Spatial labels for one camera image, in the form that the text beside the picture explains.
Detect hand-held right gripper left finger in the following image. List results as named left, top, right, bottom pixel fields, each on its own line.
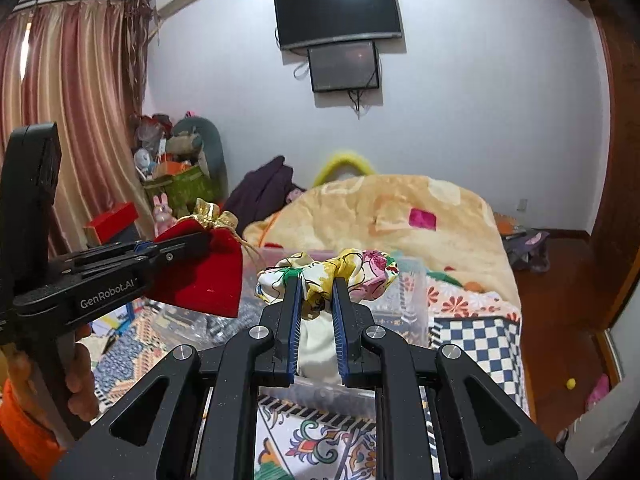
left=50, top=276, right=301, bottom=480

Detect grey plush toy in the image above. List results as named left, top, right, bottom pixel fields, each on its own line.
left=167, top=116, right=229, bottom=197

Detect pile of clothes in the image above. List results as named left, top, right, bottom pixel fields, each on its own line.
left=502, top=227, right=551, bottom=274

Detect red box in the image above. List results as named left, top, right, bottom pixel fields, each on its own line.
left=82, top=202, right=140, bottom=244

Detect blue white checkered cloth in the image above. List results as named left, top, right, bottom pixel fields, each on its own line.
left=426, top=311, right=527, bottom=403

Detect pink bunny toy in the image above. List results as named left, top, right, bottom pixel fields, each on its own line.
left=152, top=193, right=174, bottom=237

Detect white and blue plush toy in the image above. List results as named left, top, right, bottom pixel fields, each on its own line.
left=133, top=148, right=159, bottom=182

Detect dark purple cloth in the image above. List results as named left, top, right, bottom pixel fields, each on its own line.
left=226, top=155, right=307, bottom=239

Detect striped pink curtain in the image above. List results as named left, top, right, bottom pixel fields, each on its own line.
left=0, top=0, right=162, bottom=263

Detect red velvet pouch gold top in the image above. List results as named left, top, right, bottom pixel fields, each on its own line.
left=147, top=198, right=262, bottom=319

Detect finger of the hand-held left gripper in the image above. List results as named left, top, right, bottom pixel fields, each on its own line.
left=85, top=240, right=159, bottom=257
left=65, top=232, right=212, bottom=283

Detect orange patterned blanket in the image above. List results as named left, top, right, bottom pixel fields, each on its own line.
left=242, top=174, right=522, bottom=313

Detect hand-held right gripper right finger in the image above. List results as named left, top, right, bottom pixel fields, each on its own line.
left=333, top=276, right=582, bottom=480

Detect small black wall monitor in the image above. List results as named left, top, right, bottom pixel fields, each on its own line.
left=307, top=40, right=381, bottom=93

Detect black monitor cables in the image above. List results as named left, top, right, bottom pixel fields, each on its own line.
left=348, top=88, right=370, bottom=121

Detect clear plastic storage box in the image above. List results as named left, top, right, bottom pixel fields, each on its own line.
left=150, top=247, right=432, bottom=413

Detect floral fabric scrunchie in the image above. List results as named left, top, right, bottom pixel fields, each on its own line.
left=255, top=248, right=401, bottom=377

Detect green fabric bag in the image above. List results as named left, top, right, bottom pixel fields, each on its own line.
left=142, top=165, right=224, bottom=217

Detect yellow fuzzy hoop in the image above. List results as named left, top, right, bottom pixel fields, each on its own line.
left=312, top=149, right=379, bottom=187

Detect person's left hand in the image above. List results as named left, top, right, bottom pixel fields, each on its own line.
left=62, top=324, right=101, bottom=423

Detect black wall television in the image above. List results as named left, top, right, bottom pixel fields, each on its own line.
left=273, top=0, right=404, bottom=52

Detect brown wooden door frame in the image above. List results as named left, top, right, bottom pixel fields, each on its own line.
left=519, top=0, right=640, bottom=332

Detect colourful patterned bedsheet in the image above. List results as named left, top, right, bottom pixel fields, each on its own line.
left=89, top=280, right=528, bottom=480

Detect pink object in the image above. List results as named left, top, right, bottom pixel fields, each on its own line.
left=584, top=373, right=611, bottom=409

